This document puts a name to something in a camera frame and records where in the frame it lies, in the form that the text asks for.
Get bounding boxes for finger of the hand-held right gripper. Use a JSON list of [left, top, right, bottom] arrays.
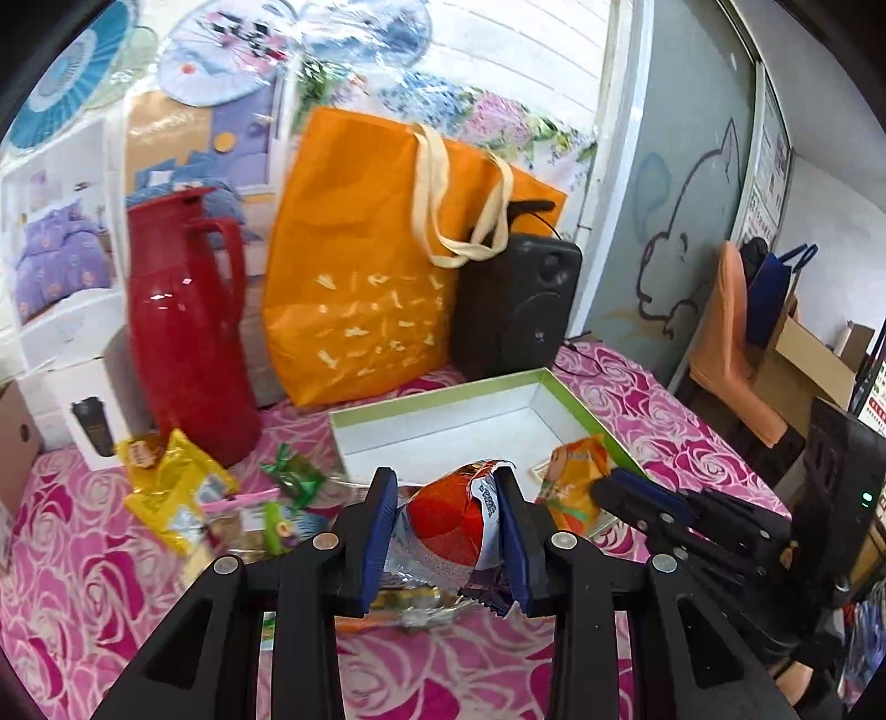
[[610, 467, 695, 523], [590, 476, 685, 553]]

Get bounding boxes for open cardboard carton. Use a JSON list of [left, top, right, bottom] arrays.
[[753, 297, 874, 434]]

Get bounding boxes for red thermos jug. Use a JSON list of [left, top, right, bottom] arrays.
[[126, 187, 262, 470]]

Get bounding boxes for red snack packet white label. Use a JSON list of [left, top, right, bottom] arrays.
[[383, 460, 520, 614]]

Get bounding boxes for pink rose tablecloth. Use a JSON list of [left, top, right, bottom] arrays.
[[0, 342, 794, 720]]

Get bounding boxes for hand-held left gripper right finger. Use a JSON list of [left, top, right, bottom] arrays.
[[493, 467, 797, 720]]

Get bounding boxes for blue bag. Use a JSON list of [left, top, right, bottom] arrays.
[[746, 242, 819, 349]]

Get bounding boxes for wall notice sheet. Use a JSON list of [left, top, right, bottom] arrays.
[[746, 69, 795, 259]]

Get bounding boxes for brown cardboard box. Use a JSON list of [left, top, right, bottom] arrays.
[[0, 380, 44, 575]]

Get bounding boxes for orange snack packet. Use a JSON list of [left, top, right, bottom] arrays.
[[536, 436, 614, 537]]

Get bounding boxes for pile of snack packets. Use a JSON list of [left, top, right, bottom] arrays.
[[114, 429, 517, 634]]

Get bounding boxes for blue yellow bedding poster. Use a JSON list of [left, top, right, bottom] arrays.
[[125, 76, 309, 278]]

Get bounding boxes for orange tote bag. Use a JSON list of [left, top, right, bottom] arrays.
[[263, 107, 569, 409]]

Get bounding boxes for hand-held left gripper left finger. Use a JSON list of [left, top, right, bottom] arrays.
[[90, 467, 401, 720]]

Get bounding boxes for white box with cup print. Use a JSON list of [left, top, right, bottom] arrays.
[[42, 353, 150, 472]]

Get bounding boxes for white flowered paper fan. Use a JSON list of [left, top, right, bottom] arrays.
[[159, 0, 307, 106]]

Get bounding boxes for blue wave paper fan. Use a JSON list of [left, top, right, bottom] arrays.
[[305, 0, 435, 91]]

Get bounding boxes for purple bedding poster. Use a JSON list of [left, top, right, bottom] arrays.
[[0, 114, 126, 375]]

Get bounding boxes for floral plastic sheet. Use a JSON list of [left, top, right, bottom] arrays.
[[297, 65, 597, 209]]

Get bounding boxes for black speaker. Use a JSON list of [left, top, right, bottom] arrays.
[[450, 200, 584, 382]]

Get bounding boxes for orange chair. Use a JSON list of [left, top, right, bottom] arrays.
[[687, 242, 791, 448]]

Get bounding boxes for green cardboard box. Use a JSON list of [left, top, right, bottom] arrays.
[[327, 367, 655, 551]]

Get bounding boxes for person's right forearm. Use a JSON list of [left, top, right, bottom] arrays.
[[776, 659, 842, 711]]

